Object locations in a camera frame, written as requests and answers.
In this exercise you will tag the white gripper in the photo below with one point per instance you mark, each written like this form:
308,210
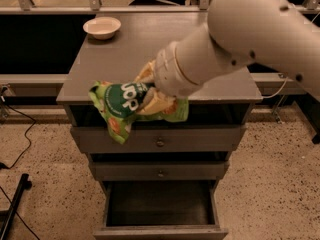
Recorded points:
167,71

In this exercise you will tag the green rice chip bag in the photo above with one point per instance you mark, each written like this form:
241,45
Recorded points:
118,105

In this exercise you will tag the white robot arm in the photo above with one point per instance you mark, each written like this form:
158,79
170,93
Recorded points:
237,33

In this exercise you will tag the top grey drawer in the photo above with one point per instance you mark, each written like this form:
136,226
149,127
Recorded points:
217,138

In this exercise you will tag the grey drawer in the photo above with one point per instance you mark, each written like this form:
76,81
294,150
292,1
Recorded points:
217,138
156,171
160,210

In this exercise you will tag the middle grey drawer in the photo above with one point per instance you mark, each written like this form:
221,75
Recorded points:
156,171

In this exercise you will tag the grey drawer cabinet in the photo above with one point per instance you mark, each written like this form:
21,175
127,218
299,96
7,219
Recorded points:
225,101

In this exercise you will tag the bottom grey drawer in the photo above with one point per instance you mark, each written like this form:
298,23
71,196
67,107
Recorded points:
160,210

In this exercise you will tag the white paper bowl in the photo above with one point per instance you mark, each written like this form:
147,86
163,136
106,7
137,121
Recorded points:
102,28

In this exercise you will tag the black stand leg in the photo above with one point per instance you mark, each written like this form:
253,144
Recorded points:
7,216

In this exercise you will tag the metal window railing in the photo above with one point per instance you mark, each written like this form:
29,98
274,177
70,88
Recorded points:
100,2

